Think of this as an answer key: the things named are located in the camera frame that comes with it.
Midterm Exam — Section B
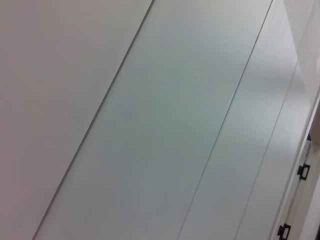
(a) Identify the black metal bracket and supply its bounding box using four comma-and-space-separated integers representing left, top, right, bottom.
296, 163, 311, 181
277, 223, 292, 238

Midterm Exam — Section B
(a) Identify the white cabinet frame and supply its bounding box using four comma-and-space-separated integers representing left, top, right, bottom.
271, 93, 320, 240

